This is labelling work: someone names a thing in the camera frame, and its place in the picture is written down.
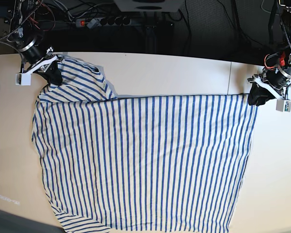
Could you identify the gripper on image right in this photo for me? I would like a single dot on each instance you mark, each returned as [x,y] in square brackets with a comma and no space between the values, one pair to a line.
[280,77]

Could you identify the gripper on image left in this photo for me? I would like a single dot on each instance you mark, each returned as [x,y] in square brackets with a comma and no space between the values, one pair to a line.
[34,50]

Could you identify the blue white striped T-shirt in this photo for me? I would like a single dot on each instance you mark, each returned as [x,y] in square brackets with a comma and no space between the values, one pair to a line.
[167,163]

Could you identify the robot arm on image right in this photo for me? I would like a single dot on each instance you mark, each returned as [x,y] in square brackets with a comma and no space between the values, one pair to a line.
[282,55]

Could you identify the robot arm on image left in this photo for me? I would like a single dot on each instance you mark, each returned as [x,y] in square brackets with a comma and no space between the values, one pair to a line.
[23,24]

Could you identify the grey box under table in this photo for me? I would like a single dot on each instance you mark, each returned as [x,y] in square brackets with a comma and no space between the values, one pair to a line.
[148,5]

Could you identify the aluminium profile stand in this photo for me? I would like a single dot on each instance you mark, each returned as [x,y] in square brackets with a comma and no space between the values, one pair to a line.
[157,38]

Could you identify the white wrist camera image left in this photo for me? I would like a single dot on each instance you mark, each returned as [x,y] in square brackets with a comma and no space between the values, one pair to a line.
[41,68]

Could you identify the black power strip red switch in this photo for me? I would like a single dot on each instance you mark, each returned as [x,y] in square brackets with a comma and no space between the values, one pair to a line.
[103,22]

